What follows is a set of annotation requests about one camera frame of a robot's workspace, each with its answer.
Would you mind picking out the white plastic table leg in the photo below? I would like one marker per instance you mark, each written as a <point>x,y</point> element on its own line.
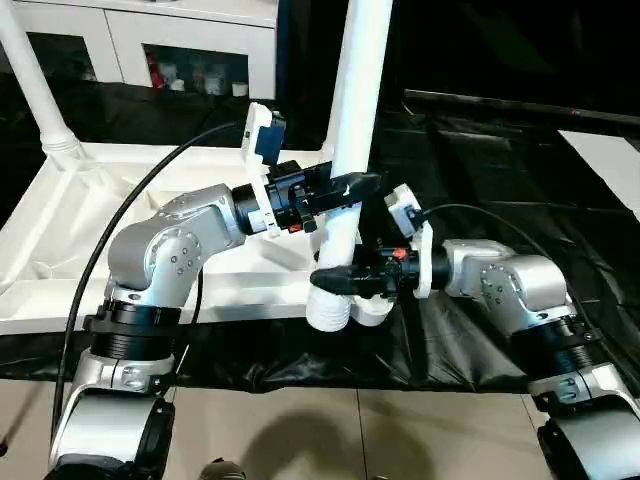
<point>35,90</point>
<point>355,90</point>

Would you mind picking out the white plastic table top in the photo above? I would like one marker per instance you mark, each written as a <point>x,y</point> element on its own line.
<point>80,220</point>

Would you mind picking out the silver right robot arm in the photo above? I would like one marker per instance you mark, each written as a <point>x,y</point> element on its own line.
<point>520,290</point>

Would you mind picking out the black plastic mat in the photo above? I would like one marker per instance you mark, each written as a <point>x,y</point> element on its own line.
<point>520,320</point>

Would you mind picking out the small bottles behind glass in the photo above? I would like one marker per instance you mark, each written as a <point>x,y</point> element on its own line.
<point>200,75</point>

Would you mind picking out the dark left robot foot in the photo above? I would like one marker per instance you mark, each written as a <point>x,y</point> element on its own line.
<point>222,472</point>

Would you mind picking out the white cabinet with glass doors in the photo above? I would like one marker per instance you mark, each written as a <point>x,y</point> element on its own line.
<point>130,25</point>

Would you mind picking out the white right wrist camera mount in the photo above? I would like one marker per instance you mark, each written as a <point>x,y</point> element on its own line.
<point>412,230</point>

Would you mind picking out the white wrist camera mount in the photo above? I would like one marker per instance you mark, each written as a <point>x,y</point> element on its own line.
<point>262,150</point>
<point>412,230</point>

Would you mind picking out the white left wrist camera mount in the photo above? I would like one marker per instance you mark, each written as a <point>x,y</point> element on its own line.
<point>262,150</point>

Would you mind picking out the dark metal rail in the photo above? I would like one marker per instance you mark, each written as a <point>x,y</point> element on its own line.
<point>520,105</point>

